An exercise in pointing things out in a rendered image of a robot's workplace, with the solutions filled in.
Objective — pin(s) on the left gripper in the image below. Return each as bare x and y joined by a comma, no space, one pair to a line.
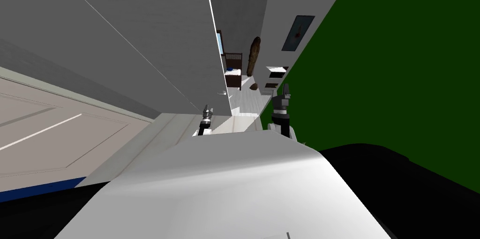
207,113

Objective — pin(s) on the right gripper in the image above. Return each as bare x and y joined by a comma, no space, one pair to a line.
280,103

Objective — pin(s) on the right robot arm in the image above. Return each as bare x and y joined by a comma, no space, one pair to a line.
393,194

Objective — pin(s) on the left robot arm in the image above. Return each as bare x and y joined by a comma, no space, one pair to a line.
203,127

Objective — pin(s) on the dark wooden bed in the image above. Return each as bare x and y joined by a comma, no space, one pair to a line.
233,69

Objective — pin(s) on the blue window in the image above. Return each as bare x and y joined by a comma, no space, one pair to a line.
220,43

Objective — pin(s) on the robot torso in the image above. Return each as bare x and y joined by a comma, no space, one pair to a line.
225,186

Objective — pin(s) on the grey door leaf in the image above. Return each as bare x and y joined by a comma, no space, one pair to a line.
123,32

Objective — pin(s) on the beige panelled door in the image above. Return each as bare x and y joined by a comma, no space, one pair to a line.
56,130

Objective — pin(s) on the white wall shelf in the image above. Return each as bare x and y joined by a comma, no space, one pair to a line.
276,74

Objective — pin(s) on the dark framed wall picture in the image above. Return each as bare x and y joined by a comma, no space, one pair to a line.
298,32

